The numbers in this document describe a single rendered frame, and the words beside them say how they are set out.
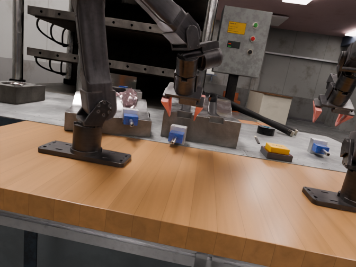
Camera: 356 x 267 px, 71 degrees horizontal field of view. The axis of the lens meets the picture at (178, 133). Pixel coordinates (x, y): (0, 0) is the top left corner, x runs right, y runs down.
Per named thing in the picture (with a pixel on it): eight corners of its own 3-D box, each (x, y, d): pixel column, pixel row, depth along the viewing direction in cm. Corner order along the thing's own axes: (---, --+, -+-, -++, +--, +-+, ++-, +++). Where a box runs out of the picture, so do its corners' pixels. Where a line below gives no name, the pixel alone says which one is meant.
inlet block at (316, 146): (334, 163, 85) (338, 148, 84) (318, 160, 86) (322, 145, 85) (320, 153, 98) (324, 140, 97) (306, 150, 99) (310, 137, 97)
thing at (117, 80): (133, 104, 164) (136, 77, 161) (93, 97, 165) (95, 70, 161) (147, 98, 213) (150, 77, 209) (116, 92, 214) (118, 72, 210)
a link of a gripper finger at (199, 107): (180, 110, 81) (183, 85, 75) (202, 114, 81) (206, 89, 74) (176, 123, 76) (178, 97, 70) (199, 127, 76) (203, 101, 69)
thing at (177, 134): (179, 153, 70) (183, 134, 69) (162, 150, 70) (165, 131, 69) (185, 142, 83) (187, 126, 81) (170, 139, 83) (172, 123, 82)
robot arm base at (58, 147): (55, 112, 61) (36, 116, 54) (135, 126, 59) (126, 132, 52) (54, 143, 63) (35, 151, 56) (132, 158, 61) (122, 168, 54)
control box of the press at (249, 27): (227, 226, 184) (274, 10, 151) (186, 219, 185) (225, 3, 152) (223, 210, 205) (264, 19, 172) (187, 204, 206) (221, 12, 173)
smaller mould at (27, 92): (15, 104, 100) (16, 87, 98) (-21, 98, 100) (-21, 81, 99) (44, 100, 119) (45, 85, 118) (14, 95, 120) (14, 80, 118)
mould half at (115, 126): (149, 137, 82) (154, 104, 80) (63, 130, 75) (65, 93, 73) (137, 111, 129) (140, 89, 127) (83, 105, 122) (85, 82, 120)
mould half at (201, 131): (236, 148, 85) (244, 109, 82) (160, 136, 85) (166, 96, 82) (220, 123, 133) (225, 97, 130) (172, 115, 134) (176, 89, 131)
